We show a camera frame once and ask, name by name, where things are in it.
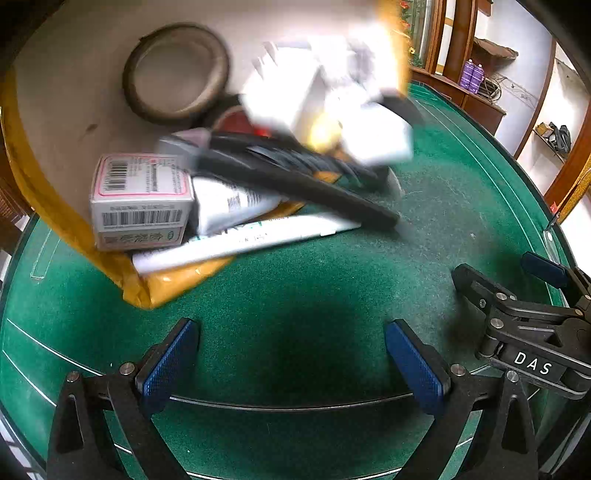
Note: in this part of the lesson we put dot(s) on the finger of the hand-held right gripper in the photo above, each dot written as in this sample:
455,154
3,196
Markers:
480,286
542,267

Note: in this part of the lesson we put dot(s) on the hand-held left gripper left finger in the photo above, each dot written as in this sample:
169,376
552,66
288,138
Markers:
168,364

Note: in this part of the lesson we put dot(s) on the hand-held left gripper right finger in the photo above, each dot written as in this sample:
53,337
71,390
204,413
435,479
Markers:
415,364

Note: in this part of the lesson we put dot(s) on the white pink-edged medicine box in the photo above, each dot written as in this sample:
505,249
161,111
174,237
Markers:
138,203

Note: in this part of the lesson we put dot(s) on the thick black tube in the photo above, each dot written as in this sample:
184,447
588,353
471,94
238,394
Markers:
332,198

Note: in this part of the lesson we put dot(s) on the white bottle green label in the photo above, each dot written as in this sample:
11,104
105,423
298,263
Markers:
231,203

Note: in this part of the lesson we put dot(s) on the blue and white small box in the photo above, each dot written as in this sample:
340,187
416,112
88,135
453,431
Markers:
378,138

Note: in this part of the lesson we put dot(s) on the yellow ball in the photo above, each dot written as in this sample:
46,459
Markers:
323,136

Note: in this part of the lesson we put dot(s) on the black marker grey cap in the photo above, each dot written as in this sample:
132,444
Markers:
295,159

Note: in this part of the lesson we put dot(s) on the black tape roll red core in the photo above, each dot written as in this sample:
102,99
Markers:
233,121

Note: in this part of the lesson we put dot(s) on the white power adapter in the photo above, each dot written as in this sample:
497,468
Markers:
277,99

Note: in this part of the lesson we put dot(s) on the yellow-rimmed white tray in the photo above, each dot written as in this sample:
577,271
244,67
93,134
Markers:
69,69

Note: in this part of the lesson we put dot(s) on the black item on shelf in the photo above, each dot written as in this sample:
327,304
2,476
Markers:
559,137

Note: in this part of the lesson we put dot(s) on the purple bottle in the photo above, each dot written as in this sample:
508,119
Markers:
478,77
467,76

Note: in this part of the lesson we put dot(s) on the wooden display cabinet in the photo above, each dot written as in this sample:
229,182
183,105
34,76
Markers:
461,27

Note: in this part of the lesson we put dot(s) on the glass panel with artificial flowers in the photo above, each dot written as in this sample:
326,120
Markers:
415,27

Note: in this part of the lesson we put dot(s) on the wooden wall shelf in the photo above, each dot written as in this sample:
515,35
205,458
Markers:
542,138

